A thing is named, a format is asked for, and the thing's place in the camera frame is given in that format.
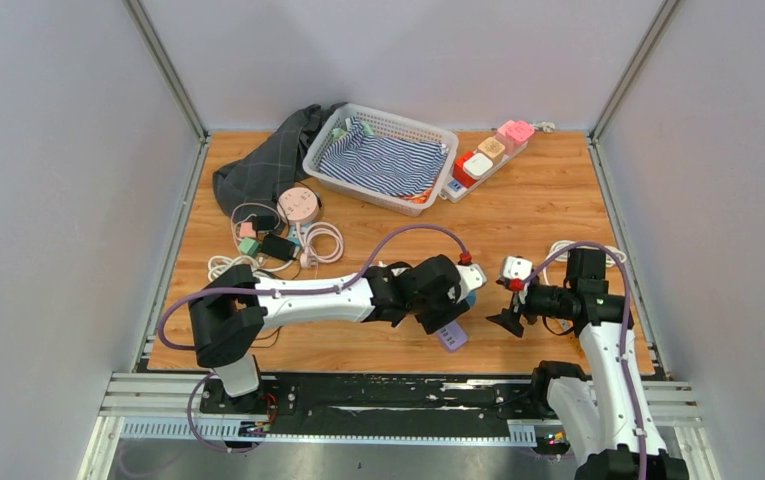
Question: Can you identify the dark grey checked cloth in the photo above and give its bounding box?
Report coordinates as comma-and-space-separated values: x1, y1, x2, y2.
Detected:
212, 102, 344, 216

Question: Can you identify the cyan power strip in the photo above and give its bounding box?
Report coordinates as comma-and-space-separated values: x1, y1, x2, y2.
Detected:
288, 224, 306, 260

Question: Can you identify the round pink power socket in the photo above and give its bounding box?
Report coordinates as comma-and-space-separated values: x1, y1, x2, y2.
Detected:
276, 187, 322, 225

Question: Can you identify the white long power strip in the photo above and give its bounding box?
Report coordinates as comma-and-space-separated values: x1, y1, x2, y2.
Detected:
439, 136, 528, 203

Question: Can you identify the black charger adapter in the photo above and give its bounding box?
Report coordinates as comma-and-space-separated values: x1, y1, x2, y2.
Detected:
260, 234, 299, 262

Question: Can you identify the red cube plug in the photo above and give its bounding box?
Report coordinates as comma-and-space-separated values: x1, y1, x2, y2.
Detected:
452, 151, 476, 188

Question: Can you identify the pink cube plug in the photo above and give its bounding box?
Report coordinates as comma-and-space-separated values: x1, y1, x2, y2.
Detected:
494, 120, 535, 156

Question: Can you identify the pink coiled cable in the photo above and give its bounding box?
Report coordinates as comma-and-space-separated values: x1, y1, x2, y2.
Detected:
295, 221, 346, 270

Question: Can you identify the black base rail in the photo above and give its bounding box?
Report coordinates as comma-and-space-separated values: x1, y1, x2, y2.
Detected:
197, 370, 559, 440

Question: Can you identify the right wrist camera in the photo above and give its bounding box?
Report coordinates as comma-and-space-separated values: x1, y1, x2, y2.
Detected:
498, 256, 533, 284

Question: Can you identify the blue striped cloth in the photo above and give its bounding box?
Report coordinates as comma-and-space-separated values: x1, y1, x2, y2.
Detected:
318, 116, 449, 204

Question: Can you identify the small green plug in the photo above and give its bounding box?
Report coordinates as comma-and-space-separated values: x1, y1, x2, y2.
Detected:
238, 237, 261, 257

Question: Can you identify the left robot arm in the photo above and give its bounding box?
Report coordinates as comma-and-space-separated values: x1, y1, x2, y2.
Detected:
186, 255, 487, 413

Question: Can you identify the beige cube plug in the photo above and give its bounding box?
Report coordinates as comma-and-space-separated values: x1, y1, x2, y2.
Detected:
477, 136, 506, 163

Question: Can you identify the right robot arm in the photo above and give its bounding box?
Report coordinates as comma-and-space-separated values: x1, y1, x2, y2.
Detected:
490, 241, 689, 479

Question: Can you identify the white plastic basket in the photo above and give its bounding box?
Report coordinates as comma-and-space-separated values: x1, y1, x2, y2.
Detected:
302, 103, 459, 217

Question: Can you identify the white cube plug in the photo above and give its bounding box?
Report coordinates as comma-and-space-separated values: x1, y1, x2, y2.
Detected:
464, 152, 494, 180

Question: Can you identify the blue cube plug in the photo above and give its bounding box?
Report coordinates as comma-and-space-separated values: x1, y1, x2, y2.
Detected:
464, 292, 477, 308

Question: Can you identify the small pink plug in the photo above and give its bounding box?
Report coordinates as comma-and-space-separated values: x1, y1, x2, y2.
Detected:
237, 222, 258, 239

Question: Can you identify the white cable of orange strip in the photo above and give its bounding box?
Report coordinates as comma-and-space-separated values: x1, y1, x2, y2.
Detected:
544, 239, 628, 273

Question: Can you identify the purple power strip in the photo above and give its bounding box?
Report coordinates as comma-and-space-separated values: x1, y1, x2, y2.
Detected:
435, 321, 469, 353

